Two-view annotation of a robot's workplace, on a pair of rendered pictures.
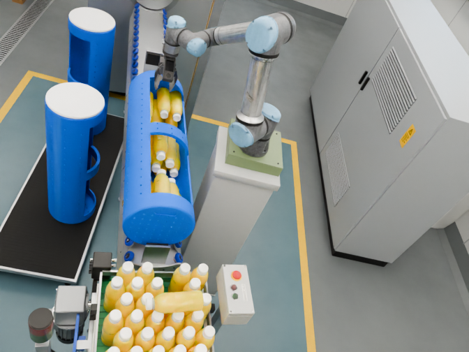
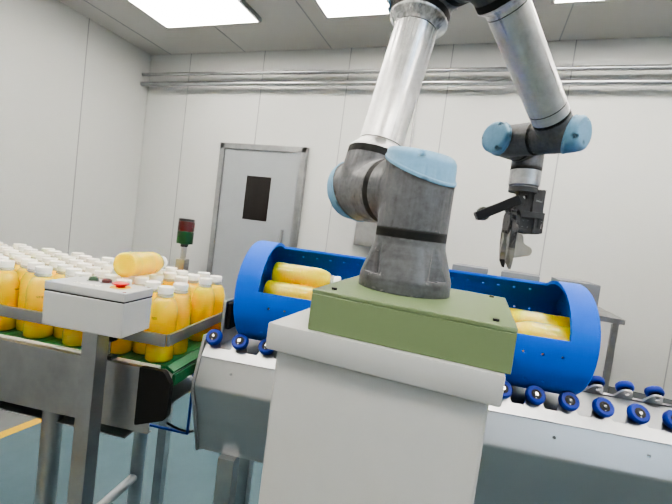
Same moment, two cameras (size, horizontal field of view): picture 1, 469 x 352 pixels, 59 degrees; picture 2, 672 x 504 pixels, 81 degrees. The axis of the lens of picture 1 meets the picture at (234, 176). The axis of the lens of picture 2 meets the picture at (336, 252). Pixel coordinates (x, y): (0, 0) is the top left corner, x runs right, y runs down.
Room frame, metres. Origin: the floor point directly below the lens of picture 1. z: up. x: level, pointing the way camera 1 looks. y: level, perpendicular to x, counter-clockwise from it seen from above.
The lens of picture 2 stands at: (1.80, -0.63, 1.29)
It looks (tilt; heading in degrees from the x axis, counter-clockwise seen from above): 3 degrees down; 124
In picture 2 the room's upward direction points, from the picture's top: 7 degrees clockwise
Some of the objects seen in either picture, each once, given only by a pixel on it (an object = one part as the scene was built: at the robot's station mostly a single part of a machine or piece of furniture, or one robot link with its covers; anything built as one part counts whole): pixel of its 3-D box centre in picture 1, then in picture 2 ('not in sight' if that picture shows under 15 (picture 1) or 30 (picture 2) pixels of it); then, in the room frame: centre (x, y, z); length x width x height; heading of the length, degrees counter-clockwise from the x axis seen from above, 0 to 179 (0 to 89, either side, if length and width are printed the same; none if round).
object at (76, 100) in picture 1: (75, 100); not in sight; (1.51, 0.88, 1.03); 0.28 x 0.28 x 0.01
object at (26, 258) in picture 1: (70, 184); not in sight; (1.72, 1.02, 0.08); 1.50 x 0.52 x 0.15; 15
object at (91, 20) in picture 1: (92, 19); not in sight; (2.25, 1.22, 1.03); 0.28 x 0.28 x 0.01
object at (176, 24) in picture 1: (175, 31); (528, 149); (1.59, 0.48, 1.56); 0.09 x 0.08 x 0.11; 68
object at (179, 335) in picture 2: (154, 274); (206, 323); (0.85, 0.13, 0.96); 0.40 x 0.01 x 0.03; 115
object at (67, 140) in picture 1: (73, 160); not in sight; (1.51, 0.88, 0.59); 0.28 x 0.28 x 0.88
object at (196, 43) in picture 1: (194, 42); (512, 140); (1.57, 0.38, 1.56); 0.11 x 0.11 x 0.08; 68
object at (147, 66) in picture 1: (153, 63); not in sight; (2.12, 0.74, 1.00); 0.10 x 0.04 x 0.15; 115
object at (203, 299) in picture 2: (144, 280); (202, 311); (0.79, 0.16, 0.99); 0.07 x 0.07 x 0.19
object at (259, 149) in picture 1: (256, 138); (407, 259); (1.53, -0.02, 1.26); 0.15 x 0.15 x 0.10
